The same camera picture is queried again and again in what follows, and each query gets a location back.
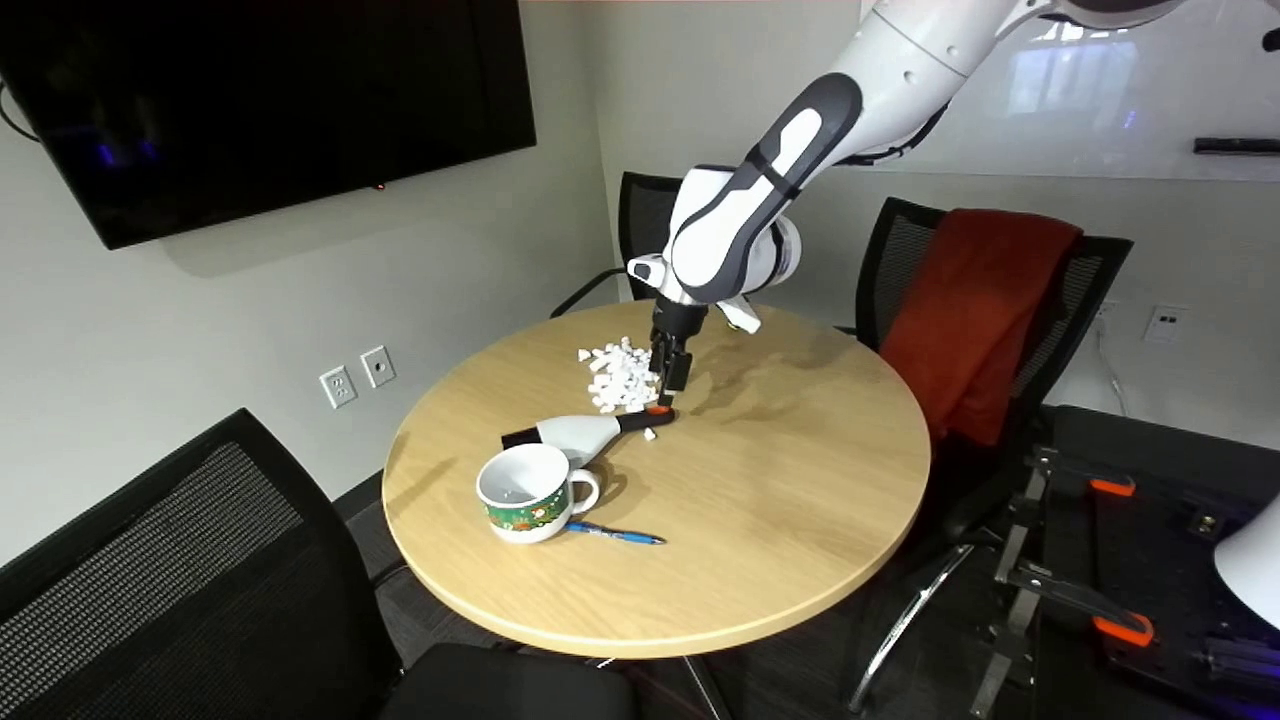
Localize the black marker tray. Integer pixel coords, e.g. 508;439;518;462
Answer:
1193;131;1280;161

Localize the red cloth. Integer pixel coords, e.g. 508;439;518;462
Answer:
879;208;1084;452

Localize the black wall television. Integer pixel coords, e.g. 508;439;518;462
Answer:
0;0;540;255

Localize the black chair with chrome legs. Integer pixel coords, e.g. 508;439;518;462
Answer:
846;197;1136;715

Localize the blue pen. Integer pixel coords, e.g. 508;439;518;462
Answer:
565;517;668;549

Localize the black ribbed-back office chair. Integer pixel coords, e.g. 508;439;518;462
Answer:
0;406;636;720

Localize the white wall outlet plate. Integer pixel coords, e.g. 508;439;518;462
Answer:
315;363;361;412
355;343;399;391

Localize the white mug with green print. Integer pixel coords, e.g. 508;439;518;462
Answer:
472;439;604;549

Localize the black robot mounting stand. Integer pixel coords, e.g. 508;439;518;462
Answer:
917;402;1280;720

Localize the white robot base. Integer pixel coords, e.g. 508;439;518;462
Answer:
1213;490;1280;631

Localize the black mesh office chair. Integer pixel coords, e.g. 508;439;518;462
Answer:
551;169;752;320

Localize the pile of white foam pieces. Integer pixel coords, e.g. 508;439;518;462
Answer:
578;336;668;417

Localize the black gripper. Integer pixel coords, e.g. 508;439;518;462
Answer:
650;293;713;395

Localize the bar clamp with orange handle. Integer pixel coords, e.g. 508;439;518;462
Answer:
967;555;1160;720
991;443;1140;574

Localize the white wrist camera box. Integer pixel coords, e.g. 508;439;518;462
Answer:
717;294;768;339

